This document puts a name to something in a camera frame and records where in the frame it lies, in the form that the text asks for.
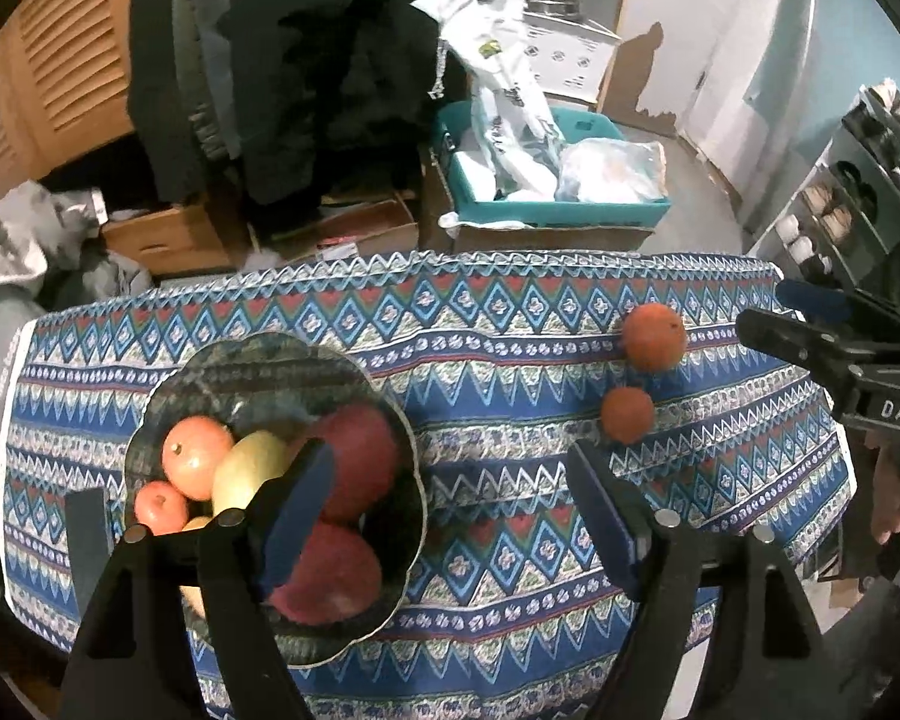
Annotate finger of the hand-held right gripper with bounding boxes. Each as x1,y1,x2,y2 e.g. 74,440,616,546
777,277,900,344
735,306,865,385

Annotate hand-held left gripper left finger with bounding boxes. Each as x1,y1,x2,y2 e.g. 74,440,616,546
60,437,337,720

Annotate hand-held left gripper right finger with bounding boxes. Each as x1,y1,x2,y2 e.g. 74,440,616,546
566,439,833,720

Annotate yellow lemon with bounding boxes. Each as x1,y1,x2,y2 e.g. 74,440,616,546
211,430,295,518

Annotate small orange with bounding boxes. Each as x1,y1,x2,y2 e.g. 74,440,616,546
601,387,656,446
134,481,190,535

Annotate yellow red apple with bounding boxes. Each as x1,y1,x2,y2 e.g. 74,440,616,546
178,514,215,620

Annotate scalloped glass bowl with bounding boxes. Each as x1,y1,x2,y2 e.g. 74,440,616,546
122,332,430,670

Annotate person's right hand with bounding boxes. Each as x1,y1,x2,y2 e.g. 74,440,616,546
866,450,900,547

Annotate shoe rack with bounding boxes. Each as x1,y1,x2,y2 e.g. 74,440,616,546
748,81,900,293

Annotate blue patterned tablecloth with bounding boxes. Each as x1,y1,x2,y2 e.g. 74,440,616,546
0,249,852,720

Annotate black phone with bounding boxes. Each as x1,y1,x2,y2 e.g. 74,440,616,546
65,487,115,583

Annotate clear plastic bag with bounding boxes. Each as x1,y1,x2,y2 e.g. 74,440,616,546
557,138,670,204

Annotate teal plastic bin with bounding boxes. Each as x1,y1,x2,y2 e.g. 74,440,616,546
430,101,673,230

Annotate white storage box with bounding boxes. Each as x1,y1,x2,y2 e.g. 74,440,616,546
523,13,625,104

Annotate grey hoodie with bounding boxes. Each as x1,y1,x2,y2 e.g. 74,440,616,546
0,178,152,557

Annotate white plastic bag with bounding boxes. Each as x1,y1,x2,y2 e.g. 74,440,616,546
411,0,565,201

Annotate dark hanging coats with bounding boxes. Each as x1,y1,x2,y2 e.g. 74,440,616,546
126,0,472,242

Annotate wooden louvered door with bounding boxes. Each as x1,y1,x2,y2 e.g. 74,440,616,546
0,0,145,205

